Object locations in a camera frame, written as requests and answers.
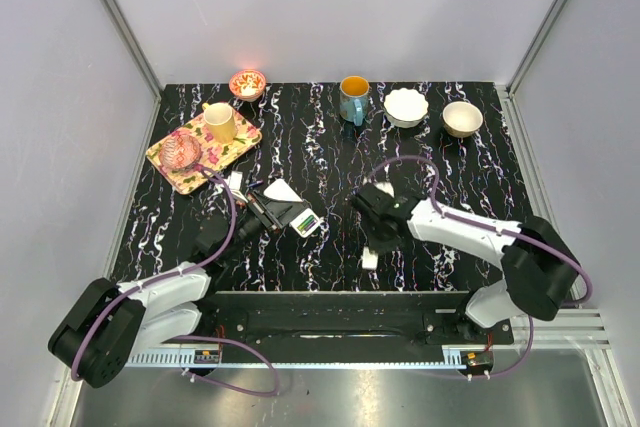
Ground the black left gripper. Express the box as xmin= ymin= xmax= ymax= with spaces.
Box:
xmin=220 ymin=190 xmax=308 ymax=261

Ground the white remote control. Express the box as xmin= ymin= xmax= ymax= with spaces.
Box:
xmin=262 ymin=179 xmax=322 ymax=238

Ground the white battery cover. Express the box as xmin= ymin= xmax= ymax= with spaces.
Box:
xmin=361 ymin=246 xmax=379 ymax=271

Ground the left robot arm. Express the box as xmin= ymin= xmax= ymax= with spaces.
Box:
xmin=47 ymin=185 xmax=321 ymax=388

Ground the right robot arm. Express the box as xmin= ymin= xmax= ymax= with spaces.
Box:
xmin=350 ymin=183 xmax=581 ymax=343

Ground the white scalloped bowl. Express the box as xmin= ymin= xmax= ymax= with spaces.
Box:
xmin=383 ymin=88 xmax=429 ymax=128

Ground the yellow cup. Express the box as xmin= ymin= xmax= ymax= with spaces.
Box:
xmin=203 ymin=102 xmax=237 ymax=144

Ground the pink patterned glass bowl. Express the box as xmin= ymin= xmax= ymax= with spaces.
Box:
xmin=159 ymin=133 xmax=201 ymax=171

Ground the beige bowl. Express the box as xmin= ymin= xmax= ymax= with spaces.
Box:
xmin=442 ymin=101 xmax=484 ymax=139

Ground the blue butterfly mug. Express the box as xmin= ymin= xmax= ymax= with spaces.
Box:
xmin=339 ymin=76 xmax=370 ymax=127

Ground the red patterned small bowl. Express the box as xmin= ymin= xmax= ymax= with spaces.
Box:
xmin=229 ymin=69 xmax=266 ymax=102

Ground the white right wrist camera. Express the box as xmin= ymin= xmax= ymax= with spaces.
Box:
xmin=367 ymin=179 xmax=395 ymax=197

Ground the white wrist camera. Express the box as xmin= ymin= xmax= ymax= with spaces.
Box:
xmin=225 ymin=171 xmax=247 ymax=204
xmin=367 ymin=179 xmax=395 ymax=197

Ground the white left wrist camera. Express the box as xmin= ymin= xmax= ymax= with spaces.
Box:
xmin=225 ymin=171 xmax=247 ymax=204

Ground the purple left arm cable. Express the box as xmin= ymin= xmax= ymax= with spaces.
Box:
xmin=69 ymin=164 xmax=281 ymax=397

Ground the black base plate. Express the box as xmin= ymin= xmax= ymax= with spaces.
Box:
xmin=190 ymin=291 xmax=514 ymax=346

